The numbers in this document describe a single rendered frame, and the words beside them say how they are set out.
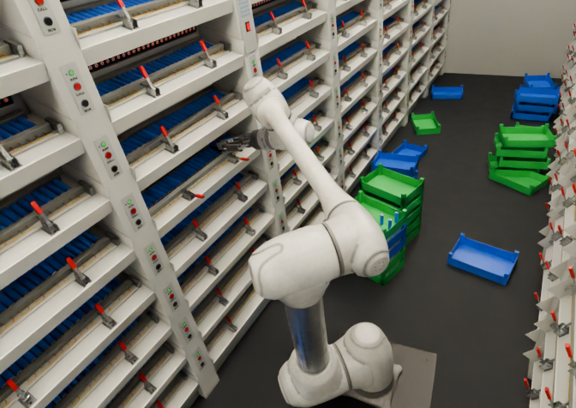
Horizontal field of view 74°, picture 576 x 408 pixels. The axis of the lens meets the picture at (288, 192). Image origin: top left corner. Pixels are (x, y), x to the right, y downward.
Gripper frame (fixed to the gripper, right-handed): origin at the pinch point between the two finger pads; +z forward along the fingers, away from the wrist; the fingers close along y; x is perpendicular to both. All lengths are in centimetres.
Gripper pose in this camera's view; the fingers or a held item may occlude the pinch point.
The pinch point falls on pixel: (225, 144)
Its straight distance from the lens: 157.9
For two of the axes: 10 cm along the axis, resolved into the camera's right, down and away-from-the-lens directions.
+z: -7.9, 0.2, 6.1
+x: 3.5, 8.4, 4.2
